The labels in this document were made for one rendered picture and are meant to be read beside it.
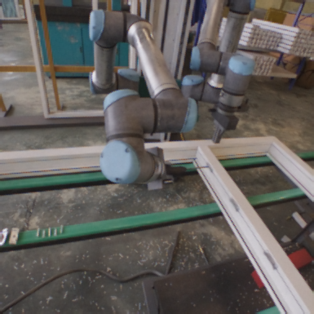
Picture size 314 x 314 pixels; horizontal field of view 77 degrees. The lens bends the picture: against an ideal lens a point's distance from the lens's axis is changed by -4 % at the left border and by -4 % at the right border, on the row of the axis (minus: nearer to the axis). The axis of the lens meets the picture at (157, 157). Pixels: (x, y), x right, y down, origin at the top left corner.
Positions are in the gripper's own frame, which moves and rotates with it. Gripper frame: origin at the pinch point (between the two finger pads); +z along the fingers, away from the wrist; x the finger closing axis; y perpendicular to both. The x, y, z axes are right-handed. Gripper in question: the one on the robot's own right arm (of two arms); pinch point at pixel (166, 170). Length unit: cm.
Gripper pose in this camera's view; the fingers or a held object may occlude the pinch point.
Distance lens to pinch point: 75.1
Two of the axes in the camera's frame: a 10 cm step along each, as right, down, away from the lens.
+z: 3.7, 1.1, 9.2
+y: 9.2, -1.8, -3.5
